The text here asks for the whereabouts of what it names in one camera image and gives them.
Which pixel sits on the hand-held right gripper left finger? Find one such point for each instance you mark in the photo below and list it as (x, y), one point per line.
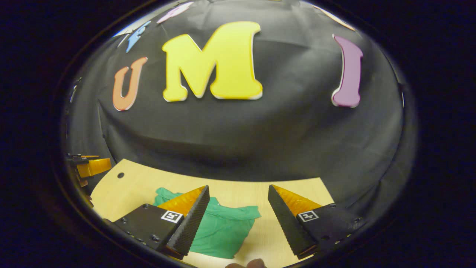
(193, 223)

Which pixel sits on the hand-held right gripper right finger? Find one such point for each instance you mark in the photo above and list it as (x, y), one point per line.
(286, 223)

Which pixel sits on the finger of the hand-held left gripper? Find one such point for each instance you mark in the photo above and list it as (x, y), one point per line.
(83, 157)
(95, 166)

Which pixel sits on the green T-shirt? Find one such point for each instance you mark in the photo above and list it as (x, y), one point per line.
(223, 227)

